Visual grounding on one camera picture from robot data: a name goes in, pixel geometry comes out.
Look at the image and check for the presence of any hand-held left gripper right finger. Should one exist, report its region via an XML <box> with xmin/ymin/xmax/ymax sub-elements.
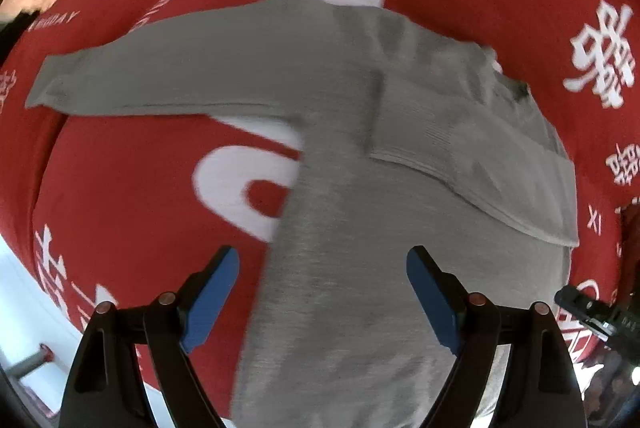
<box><xmin>406</xmin><ymin>245</ymin><xmax>586</xmax><ymax>428</ymax></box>

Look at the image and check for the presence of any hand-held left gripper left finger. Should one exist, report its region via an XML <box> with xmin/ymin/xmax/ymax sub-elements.
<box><xmin>59</xmin><ymin>245</ymin><xmax>241</xmax><ymax>428</ymax></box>

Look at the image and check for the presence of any grey knit sweater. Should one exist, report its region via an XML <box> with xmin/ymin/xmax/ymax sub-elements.
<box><xmin>25</xmin><ymin>0</ymin><xmax>581</xmax><ymax>428</ymax></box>

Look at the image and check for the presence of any red printed blanket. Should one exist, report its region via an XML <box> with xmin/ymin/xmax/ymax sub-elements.
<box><xmin>0</xmin><ymin>0</ymin><xmax>640</xmax><ymax>404</ymax></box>

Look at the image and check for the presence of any metal rod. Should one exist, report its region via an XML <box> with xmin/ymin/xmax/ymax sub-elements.
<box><xmin>7</xmin><ymin>344</ymin><xmax>53</xmax><ymax>381</ymax></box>

